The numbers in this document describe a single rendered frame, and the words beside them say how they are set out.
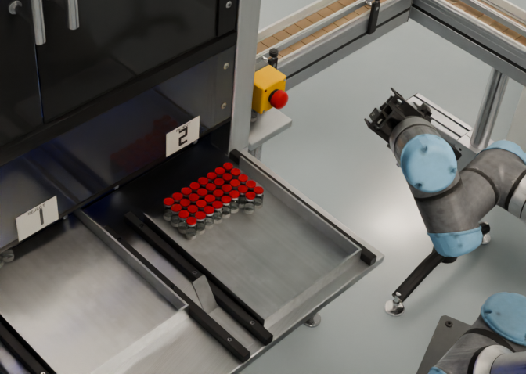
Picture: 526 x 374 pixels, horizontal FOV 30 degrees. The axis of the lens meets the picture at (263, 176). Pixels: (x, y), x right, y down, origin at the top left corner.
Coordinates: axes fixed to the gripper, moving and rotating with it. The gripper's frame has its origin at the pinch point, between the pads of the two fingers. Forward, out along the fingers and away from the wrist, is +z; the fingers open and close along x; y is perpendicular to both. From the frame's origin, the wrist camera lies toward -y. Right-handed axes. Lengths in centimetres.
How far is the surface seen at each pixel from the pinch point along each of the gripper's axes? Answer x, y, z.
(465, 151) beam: 4, -47, 89
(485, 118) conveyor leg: -6, -43, 83
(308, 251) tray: 32.7, -6.8, 10.7
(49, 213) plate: 52, 38, -1
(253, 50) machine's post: 10.2, 24.2, 25.1
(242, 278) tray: 42.7, 1.7, 3.9
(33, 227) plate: 56, 39, -2
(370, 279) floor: 55, -60, 111
